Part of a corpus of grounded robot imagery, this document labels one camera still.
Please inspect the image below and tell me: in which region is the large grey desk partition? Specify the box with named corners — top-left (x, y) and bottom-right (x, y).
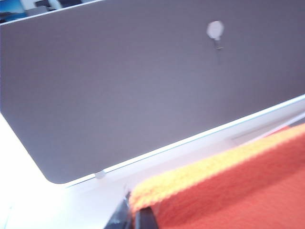
top-left (0, 0), bottom-right (305, 185)

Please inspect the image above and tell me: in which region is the white round adhesive hook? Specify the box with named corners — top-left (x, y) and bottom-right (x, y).
top-left (206, 21), bottom-right (225, 51)

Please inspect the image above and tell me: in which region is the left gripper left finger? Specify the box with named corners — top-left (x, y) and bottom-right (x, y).
top-left (104, 190), bottom-right (132, 229)

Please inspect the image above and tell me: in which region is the orange microfiber cloth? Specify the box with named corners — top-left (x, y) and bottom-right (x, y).
top-left (128, 123), bottom-right (305, 229)

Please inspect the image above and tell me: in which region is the blue monitor screen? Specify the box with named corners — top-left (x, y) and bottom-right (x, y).
top-left (0, 0), bottom-right (26, 23)

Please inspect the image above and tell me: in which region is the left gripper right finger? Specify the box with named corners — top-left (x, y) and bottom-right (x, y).
top-left (135, 206), bottom-right (159, 229)

